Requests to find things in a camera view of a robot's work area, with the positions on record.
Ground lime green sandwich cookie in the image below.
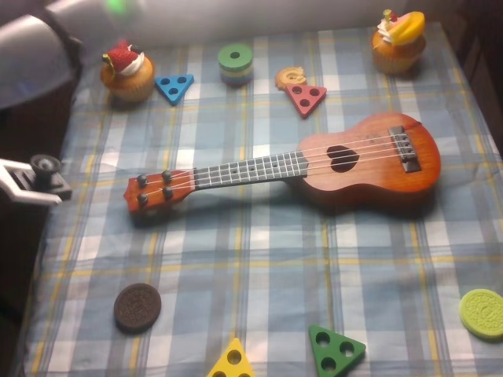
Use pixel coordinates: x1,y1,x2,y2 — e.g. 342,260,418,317
459,288,503,341

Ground red triangle block three holes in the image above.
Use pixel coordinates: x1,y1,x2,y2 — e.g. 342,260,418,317
285,82,329,119

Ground orange slice topped toy cupcake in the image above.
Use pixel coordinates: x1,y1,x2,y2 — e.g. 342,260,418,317
372,9,428,75

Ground strawberry topped toy cupcake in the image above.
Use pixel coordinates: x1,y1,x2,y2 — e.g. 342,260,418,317
100,38,156,104

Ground green triangle block three holes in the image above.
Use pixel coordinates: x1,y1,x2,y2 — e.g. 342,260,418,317
308,324,367,377

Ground blue triangle block three holes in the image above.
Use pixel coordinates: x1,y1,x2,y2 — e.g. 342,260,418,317
154,73,196,106

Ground brown toy ukulele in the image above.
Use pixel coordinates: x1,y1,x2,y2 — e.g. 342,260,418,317
123,112,442,221

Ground stack of coloured rings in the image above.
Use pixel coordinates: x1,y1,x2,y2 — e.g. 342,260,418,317
218,42,255,87

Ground dark chocolate sandwich cookie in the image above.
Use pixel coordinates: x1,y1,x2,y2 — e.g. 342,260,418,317
113,282,163,335

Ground beige swirl toy biscuit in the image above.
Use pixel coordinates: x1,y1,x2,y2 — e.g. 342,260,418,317
274,66,308,91

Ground white bracket with black knob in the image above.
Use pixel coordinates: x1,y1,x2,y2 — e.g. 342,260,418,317
0,154,74,207

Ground yellow triangle block with holes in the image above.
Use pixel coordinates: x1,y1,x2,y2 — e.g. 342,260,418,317
206,337,256,377

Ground blue plaid tablecloth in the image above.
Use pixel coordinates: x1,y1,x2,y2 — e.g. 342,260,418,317
15,21,503,377

